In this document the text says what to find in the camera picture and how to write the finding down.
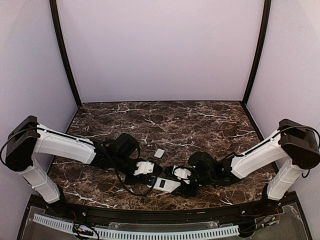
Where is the black frame post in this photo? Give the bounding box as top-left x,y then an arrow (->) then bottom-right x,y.
241,0 -> 272,106
49,0 -> 82,108

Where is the left black frame post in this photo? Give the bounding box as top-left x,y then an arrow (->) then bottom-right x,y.
49,0 -> 82,108

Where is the left camera cable black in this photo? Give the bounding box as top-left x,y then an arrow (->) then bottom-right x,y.
104,153 -> 158,197

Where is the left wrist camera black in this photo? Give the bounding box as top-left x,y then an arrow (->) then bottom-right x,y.
133,161 -> 163,176

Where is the white battery cover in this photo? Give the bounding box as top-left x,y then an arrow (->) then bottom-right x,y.
154,148 -> 165,159

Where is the white cable duct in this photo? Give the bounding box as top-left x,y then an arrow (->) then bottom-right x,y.
32,213 -> 74,234
95,225 -> 240,240

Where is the white red remote control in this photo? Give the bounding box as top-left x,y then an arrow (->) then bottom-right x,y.
147,177 -> 181,193

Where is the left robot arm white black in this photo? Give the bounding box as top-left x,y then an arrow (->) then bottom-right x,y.
0,115 -> 158,204

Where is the left white cable duct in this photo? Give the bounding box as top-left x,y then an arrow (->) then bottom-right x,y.
32,213 -> 74,234

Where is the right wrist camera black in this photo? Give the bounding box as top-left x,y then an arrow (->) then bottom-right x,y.
164,165 -> 192,181

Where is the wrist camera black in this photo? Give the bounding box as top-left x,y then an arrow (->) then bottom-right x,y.
164,165 -> 192,181
133,161 -> 163,176

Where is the right black frame post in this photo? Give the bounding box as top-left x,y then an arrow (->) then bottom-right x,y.
241,0 -> 272,106

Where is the right white cable duct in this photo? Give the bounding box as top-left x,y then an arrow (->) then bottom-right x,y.
95,225 -> 240,240

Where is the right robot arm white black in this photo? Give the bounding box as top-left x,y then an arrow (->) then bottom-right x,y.
172,119 -> 320,201

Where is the black front rail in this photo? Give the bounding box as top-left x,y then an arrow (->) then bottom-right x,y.
37,197 -> 276,226

